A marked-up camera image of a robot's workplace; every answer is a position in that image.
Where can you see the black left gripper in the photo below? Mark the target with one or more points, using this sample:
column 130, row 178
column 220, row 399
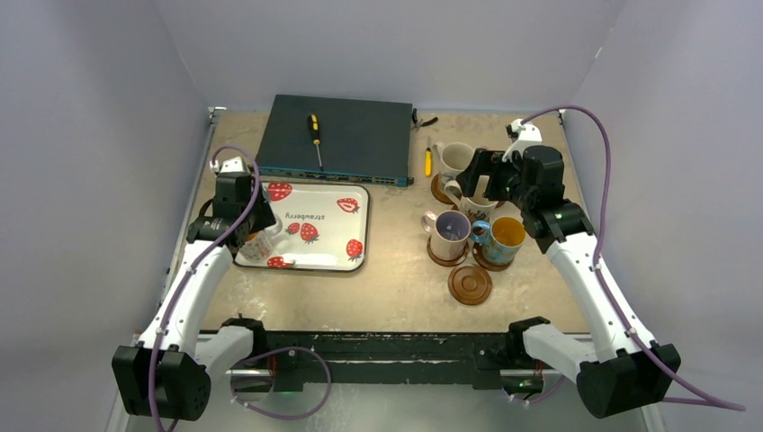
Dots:
column 264, row 217

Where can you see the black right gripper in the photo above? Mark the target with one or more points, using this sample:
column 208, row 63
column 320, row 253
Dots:
column 482, row 173

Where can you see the orange interior mug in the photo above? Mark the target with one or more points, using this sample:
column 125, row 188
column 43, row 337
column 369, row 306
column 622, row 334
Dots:
column 261, row 245

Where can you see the blue butterfly mug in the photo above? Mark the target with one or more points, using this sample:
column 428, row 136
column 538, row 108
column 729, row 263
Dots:
column 500, row 239

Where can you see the cream floral mug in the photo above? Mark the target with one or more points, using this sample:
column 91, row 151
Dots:
column 454, row 158

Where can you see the wooden coaster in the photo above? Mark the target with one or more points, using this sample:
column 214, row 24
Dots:
column 437, row 191
column 447, row 263
column 482, row 261
column 470, row 285

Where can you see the purple interior mug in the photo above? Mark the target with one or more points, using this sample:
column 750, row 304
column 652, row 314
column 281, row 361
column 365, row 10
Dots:
column 449, row 231

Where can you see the wooden coaster front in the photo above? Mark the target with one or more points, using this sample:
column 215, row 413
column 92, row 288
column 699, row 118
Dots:
column 470, row 285

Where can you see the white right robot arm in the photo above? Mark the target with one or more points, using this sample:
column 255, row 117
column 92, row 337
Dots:
column 624, row 367

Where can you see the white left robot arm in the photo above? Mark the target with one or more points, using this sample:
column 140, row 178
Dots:
column 167, row 374

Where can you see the white strawberry tray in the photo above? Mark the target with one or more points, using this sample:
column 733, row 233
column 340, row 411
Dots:
column 324, row 227

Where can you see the small yellow screwdriver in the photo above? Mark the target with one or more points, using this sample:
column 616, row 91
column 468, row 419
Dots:
column 428, row 167

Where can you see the black yellow long screwdriver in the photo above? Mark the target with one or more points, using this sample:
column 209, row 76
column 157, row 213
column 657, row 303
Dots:
column 314, row 128

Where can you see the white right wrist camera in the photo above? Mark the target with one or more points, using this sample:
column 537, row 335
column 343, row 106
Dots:
column 523, row 135

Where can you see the black handled pliers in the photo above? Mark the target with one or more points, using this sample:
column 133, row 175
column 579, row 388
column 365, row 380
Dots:
column 418, row 123

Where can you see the dark network switch box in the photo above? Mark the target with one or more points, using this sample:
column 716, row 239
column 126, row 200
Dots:
column 362, row 141

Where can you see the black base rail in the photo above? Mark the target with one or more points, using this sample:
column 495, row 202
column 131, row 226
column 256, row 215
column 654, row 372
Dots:
column 288, row 359

